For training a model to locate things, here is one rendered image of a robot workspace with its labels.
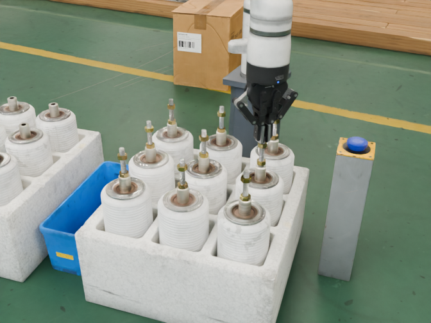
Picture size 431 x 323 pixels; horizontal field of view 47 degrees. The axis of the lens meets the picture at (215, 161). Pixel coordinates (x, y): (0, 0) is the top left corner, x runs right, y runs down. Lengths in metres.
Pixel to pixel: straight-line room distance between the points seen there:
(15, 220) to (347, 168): 0.68
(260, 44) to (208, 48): 1.17
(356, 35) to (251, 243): 1.96
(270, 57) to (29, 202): 0.60
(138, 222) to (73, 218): 0.31
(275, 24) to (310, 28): 1.94
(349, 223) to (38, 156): 0.70
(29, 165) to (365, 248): 0.81
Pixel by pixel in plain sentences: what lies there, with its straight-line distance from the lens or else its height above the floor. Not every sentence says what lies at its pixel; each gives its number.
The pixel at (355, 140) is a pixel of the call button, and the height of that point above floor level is 0.33.
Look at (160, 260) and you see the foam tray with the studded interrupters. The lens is 0.93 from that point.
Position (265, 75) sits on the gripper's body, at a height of 0.48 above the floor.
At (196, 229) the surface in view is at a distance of 0.92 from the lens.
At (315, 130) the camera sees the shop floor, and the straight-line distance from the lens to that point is 1.77.
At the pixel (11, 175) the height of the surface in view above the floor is 0.23.
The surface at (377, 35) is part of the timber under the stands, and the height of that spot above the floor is 0.06.
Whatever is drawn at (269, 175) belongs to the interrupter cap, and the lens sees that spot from 1.00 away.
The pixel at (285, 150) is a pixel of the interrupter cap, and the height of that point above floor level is 0.25.
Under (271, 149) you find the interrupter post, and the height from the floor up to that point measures 0.26.
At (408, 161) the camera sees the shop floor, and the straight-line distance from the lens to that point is 1.66.
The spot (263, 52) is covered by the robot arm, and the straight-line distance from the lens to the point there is 0.85.
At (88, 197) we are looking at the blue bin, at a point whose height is 0.07.
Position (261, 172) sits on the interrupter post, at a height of 0.27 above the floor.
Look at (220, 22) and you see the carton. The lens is 1.96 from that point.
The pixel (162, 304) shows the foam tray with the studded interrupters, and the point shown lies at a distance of 1.01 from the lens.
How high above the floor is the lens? 0.79
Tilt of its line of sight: 31 degrees down
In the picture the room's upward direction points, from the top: 1 degrees clockwise
